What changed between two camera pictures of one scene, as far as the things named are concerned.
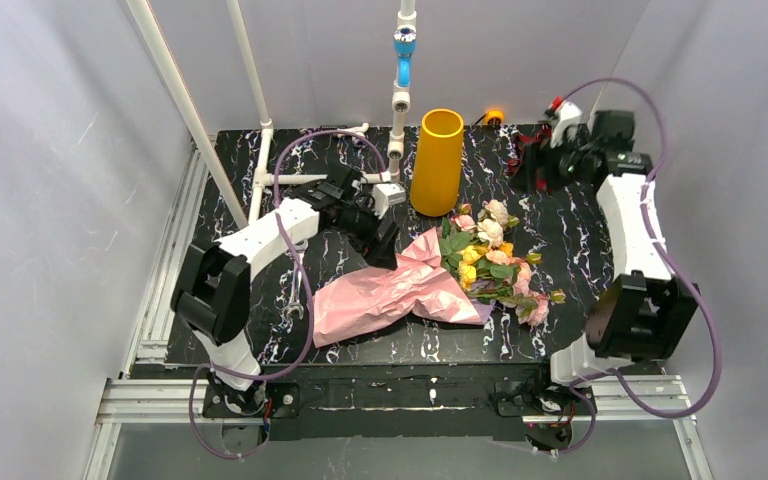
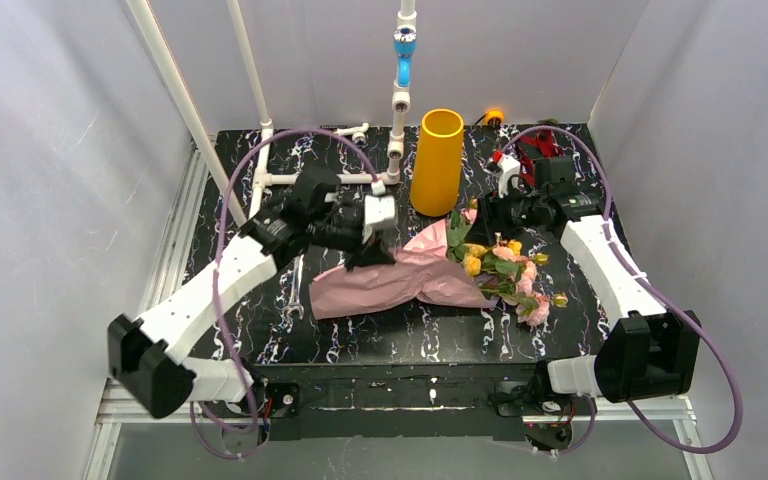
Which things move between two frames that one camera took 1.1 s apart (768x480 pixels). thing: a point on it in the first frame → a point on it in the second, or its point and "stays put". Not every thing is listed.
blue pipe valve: (405, 45) stays put
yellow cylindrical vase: (437, 169) stays put
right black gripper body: (544, 163) → (491, 216)
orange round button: (494, 114) stays put
